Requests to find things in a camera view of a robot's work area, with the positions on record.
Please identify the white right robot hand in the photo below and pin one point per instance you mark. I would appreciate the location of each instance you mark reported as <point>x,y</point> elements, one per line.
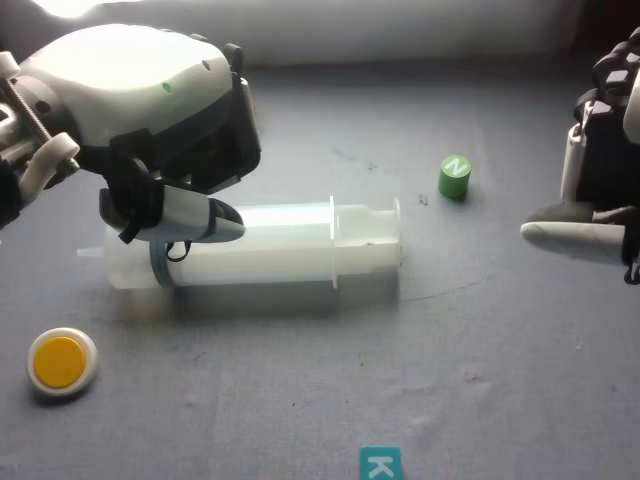
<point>600,150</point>

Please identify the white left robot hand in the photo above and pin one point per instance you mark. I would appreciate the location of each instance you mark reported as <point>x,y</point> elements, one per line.
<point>150,85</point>

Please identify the large translucent plastic syringe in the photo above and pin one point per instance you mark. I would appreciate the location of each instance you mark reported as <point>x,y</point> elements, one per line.
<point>275,235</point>

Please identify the green cylinder block letter N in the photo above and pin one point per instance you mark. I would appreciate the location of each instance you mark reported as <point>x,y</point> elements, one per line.
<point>454,180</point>

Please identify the yellow button white rim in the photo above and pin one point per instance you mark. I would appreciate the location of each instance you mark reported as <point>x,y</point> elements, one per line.
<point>57,364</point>

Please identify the grey table cloth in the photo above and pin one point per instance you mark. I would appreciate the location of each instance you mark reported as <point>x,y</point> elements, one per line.
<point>320,360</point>

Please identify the teal tile letter K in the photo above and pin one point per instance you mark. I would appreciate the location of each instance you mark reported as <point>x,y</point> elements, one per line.
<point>381,465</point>

